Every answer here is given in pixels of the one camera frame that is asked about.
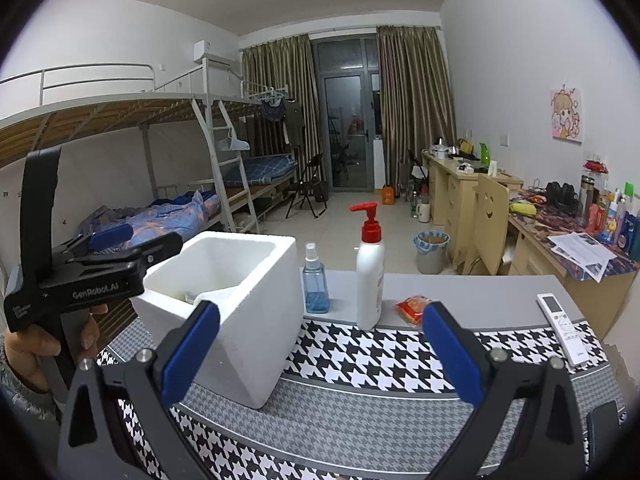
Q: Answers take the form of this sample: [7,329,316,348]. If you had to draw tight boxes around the grey jacket forearm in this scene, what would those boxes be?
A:
[1,347,58,422]

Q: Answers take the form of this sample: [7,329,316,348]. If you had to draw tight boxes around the person's left hand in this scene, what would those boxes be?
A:
[3,301,109,394]

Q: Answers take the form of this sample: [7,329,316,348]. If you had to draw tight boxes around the black smartphone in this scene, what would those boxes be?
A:
[587,401,620,470]

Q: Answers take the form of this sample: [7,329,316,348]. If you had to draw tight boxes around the blue plaid blanket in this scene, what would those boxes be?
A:
[77,191,220,252]

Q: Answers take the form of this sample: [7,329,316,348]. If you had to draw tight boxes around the white remote control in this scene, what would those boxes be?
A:
[537,292,589,367]

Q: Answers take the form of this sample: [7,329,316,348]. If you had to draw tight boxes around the white styrofoam box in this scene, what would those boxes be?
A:
[131,231,304,408]

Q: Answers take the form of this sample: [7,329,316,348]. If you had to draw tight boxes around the white metal bunk bed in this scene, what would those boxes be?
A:
[1,54,296,232]

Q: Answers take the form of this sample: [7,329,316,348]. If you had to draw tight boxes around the houndstooth table cloth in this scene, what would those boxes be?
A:
[94,316,626,480]

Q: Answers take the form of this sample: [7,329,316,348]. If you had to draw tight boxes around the blue spray bottle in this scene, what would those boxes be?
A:
[302,243,330,314]

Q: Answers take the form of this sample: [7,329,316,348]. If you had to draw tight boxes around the black folding chair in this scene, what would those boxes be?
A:
[285,152,328,219]

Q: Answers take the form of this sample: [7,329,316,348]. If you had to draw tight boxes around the red snack packet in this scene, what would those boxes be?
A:
[395,295,432,326]

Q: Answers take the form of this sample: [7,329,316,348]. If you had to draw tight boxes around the wooden smiley chair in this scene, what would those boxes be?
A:
[463,174,509,275]

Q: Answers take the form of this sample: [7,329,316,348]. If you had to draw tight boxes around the printed paper sheets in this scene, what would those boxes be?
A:
[548,232,616,283]

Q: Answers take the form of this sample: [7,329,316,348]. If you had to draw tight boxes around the brown curtains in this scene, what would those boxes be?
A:
[241,25,454,192]

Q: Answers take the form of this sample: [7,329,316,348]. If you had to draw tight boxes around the wooden desk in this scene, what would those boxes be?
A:
[422,150,639,339]

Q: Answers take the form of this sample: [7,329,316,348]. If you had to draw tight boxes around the white air conditioner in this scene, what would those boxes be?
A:
[193,40,235,68]

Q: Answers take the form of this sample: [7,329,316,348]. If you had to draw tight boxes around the blue rimmed waste bin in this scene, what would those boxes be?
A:
[413,230,450,274]

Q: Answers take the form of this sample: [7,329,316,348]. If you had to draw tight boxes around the white pump lotion bottle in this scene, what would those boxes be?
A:
[349,203,385,330]

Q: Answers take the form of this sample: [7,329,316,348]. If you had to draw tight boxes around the group of toiletry bottles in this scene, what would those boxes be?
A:
[578,155,639,261]

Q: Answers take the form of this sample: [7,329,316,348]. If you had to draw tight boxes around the orange floor container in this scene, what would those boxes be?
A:
[381,185,396,206]

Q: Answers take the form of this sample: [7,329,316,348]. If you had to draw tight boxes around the glass balcony door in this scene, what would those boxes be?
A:
[311,35,380,192]

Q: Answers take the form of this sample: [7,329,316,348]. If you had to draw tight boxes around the anime girl poster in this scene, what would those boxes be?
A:
[550,84,584,144]

